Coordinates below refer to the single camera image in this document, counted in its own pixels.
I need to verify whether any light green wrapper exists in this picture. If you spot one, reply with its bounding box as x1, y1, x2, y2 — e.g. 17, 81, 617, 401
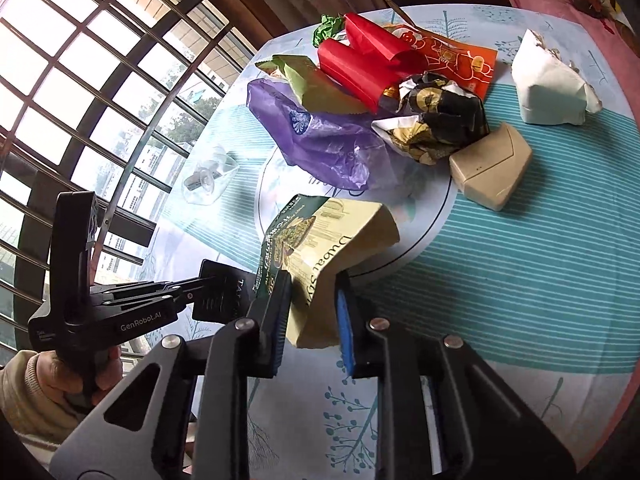
256, 54, 368, 117

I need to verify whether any red paper wrapper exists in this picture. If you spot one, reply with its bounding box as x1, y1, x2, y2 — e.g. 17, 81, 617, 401
344, 12, 427, 77
318, 39, 416, 113

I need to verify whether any person's left forearm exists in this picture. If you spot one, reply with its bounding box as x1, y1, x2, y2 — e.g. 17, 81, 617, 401
0, 350, 91, 447

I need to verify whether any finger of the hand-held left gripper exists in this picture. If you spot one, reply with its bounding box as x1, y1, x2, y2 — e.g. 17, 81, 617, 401
100, 289, 201, 313
91, 275, 206, 298

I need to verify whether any green crumpled paper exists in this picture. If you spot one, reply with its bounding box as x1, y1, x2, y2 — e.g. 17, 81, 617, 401
313, 14, 347, 50

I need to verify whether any clear plastic bag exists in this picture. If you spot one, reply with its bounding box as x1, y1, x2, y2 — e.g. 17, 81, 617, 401
181, 144, 240, 206

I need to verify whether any black and gold crumpled wrapper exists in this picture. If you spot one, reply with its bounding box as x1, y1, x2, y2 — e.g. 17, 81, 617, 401
371, 72, 491, 166

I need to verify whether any metal window grille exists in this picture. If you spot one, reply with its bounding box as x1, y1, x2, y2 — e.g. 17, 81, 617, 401
0, 0, 261, 361

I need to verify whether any beige and green snack bag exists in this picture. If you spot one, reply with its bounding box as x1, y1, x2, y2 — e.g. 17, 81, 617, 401
254, 194, 401, 350

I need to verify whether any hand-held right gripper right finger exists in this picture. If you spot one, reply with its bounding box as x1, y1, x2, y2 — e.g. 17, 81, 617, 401
334, 271, 581, 480

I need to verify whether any leaf print tablecloth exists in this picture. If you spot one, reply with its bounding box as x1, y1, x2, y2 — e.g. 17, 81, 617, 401
92, 5, 640, 480

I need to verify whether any beige plastic box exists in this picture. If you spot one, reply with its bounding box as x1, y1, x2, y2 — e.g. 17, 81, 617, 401
449, 122, 533, 212

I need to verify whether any black box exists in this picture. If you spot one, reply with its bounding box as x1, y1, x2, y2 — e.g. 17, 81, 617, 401
192, 259, 257, 323

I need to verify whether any person's left hand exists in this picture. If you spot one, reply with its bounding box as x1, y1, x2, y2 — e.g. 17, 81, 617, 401
35, 346, 124, 407

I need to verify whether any white crumpled paper bag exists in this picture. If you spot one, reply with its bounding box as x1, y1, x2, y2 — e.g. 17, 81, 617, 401
511, 29, 603, 126

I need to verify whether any purple plastic bag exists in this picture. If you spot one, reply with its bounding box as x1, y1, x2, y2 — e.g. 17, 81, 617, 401
246, 79, 396, 192

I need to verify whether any thin wooden stick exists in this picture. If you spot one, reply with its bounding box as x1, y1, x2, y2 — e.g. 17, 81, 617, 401
376, 0, 417, 27

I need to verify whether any orange snack packet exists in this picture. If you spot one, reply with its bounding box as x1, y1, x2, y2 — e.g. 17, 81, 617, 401
382, 24, 497, 101

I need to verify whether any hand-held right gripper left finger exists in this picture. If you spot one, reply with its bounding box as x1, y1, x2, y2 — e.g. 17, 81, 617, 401
47, 271, 293, 480

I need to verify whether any round glass turntable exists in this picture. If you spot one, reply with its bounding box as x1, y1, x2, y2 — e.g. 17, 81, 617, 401
254, 110, 460, 290

